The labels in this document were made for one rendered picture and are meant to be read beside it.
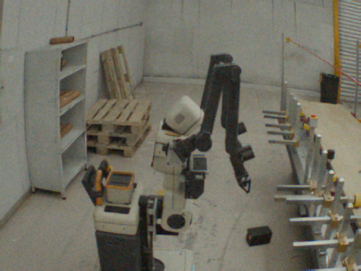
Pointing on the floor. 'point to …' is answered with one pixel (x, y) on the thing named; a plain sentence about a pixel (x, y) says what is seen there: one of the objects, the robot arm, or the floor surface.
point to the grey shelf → (44, 111)
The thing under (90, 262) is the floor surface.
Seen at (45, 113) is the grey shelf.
